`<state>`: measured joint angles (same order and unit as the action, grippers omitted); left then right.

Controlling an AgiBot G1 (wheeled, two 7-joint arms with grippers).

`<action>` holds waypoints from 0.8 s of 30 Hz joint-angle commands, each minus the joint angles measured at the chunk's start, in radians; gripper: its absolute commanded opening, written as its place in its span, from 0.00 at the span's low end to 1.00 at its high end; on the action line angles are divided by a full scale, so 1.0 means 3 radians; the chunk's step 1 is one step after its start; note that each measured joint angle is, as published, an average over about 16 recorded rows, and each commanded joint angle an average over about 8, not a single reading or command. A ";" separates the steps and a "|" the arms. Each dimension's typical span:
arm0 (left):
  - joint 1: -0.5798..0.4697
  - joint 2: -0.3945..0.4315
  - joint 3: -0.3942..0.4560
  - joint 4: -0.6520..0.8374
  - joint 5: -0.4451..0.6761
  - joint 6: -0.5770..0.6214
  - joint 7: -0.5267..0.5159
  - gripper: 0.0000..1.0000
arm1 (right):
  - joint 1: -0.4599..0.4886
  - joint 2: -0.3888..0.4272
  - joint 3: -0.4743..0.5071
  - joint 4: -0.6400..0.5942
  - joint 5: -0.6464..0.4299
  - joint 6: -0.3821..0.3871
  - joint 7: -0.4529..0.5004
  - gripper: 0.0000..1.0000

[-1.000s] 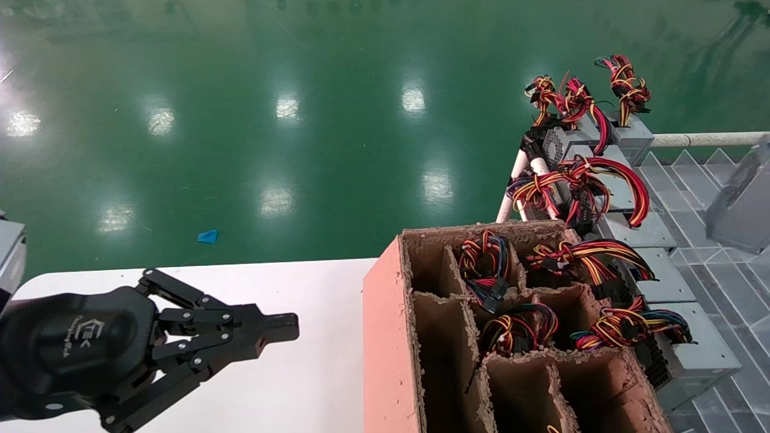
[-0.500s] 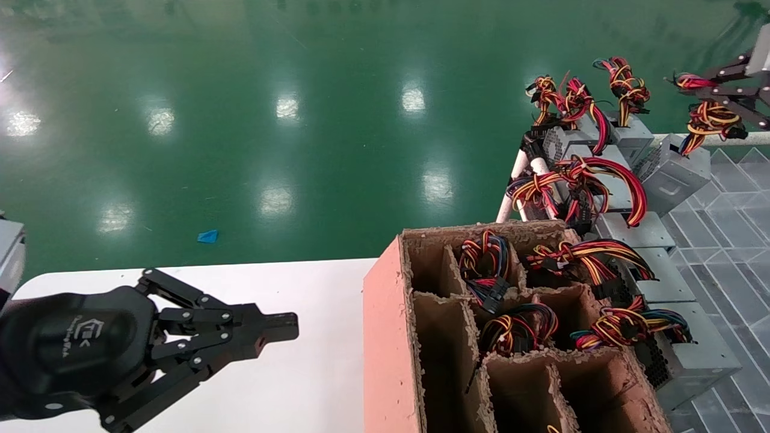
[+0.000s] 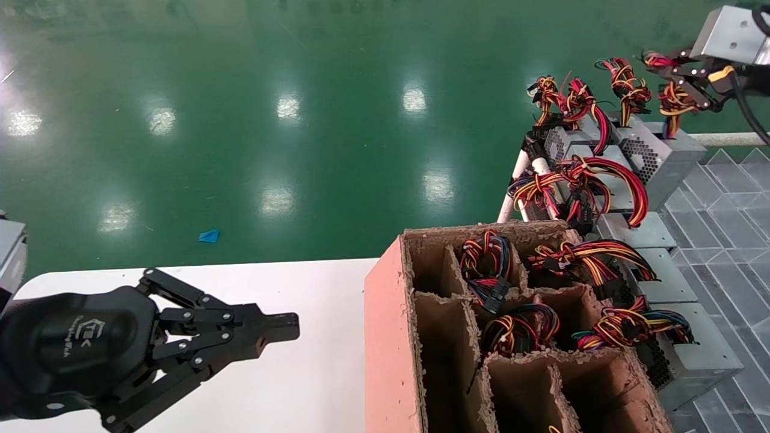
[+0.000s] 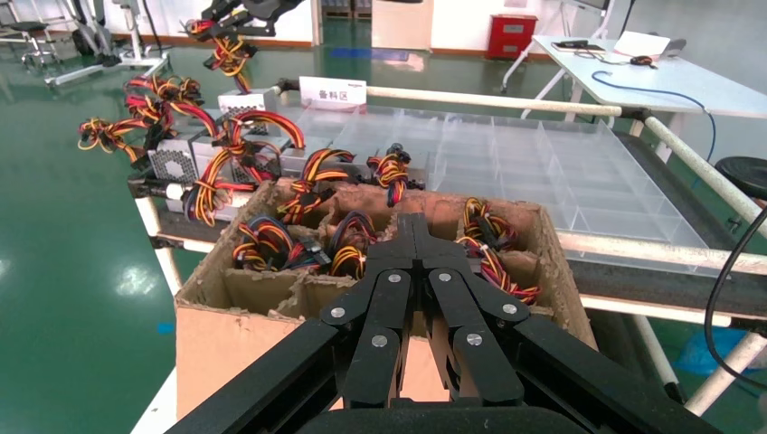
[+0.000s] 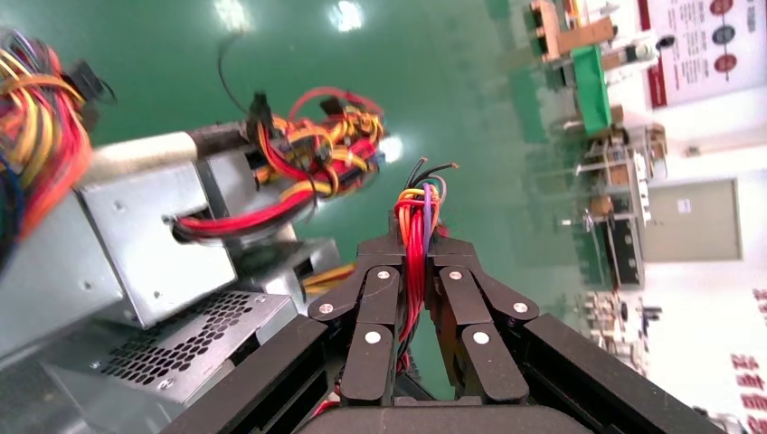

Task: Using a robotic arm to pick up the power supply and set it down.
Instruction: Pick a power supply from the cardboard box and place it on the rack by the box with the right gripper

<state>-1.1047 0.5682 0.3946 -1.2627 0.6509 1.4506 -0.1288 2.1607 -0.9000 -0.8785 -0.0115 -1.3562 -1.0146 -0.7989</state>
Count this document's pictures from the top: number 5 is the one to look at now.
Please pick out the long white rack pipe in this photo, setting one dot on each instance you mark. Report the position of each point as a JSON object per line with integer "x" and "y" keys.
{"x": 138, "y": 156}

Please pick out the metal equipment rack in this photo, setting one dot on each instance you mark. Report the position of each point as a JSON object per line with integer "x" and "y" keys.
{"x": 623, "y": 209}

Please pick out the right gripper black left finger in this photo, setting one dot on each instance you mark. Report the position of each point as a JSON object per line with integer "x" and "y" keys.
{"x": 374, "y": 311}

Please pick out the grey door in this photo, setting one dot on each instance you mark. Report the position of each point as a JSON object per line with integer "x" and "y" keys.
{"x": 692, "y": 220}

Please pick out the green plastic bin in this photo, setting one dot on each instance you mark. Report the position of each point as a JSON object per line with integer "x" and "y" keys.
{"x": 592, "y": 90}

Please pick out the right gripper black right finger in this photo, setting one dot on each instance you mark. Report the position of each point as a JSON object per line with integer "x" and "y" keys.
{"x": 479, "y": 359}

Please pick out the white red wall poster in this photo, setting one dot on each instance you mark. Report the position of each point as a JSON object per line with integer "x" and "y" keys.
{"x": 707, "y": 42}

